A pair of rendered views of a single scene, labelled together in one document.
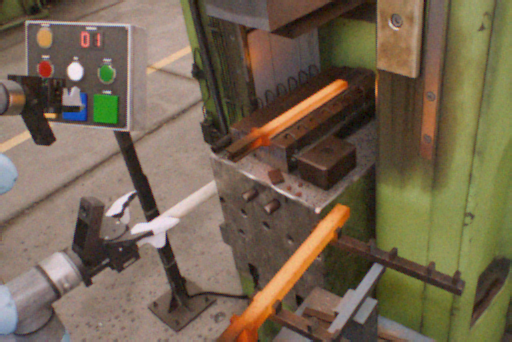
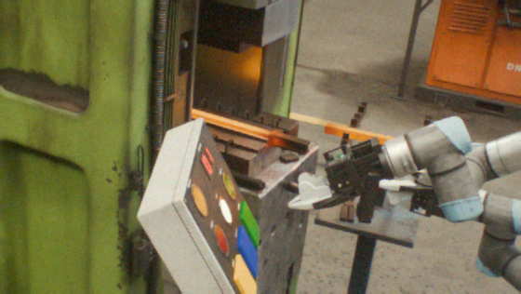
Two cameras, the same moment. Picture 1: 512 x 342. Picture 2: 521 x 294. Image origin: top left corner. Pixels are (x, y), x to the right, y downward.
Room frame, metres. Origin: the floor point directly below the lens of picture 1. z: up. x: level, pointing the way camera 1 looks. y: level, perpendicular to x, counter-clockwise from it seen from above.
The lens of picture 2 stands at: (1.72, 1.64, 1.74)
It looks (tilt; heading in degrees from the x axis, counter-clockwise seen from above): 25 degrees down; 248
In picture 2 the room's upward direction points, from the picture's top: 6 degrees clockwise
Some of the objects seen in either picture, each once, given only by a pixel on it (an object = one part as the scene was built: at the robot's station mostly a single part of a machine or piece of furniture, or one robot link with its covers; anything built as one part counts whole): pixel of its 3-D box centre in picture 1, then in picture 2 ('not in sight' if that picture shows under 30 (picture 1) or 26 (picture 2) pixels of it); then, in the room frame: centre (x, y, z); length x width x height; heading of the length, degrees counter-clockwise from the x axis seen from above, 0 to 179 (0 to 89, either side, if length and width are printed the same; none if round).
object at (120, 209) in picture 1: (125, 212); (394, 193); (0.84, 0.37, 0.97); 0.09 x 0.03 x 0.06; 170
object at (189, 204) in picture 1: (176, 213); not in sight; (1.25, 0.40, 0.62); 0.44 x 0.05 x 0.05; 134
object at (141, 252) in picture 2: (211, 132); (141, 256); (1.42, 0.26, 0.80); 0.06 x 0.03 x 0.14; 44
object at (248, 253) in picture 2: (76, 106); (246, 252); (1.29, 0.59, 1.01); 0.07 x 0.05 x 0.07; 69
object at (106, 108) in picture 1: (107, 109); (247, 224); (1.26, 0.49, 1.01); 0.07 x 0.05 x 0.07; 69
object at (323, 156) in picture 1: (328, 162); (273, 130); (0.98, -0.07, 0.95); 0.12 x 0.08 x 0.06; 134
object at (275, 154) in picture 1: (312, 110); (196, 133); (1.21, -0.06, 0.96); 0.42 x 0.20 x 0.09; 134
